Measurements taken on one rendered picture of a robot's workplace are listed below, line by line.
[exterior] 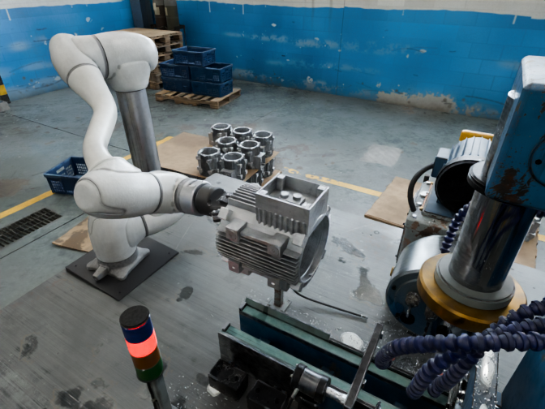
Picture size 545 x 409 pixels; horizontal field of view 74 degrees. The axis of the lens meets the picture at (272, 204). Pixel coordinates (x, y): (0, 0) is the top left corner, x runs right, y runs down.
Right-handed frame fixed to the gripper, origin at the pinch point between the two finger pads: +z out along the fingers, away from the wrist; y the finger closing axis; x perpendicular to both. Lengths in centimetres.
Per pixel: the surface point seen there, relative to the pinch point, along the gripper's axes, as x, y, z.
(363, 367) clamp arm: 36.6, -2.0, 20.7
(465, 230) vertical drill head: -4.3, 0.6, 36.3
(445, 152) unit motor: 9, 66, 26
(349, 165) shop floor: 128, 301, -90
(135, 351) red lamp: 21.0, -30.2, -19.8
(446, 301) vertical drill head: 7.6, -4.2, 35.4
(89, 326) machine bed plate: 50, -17, -69
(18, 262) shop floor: 110, 26, -248
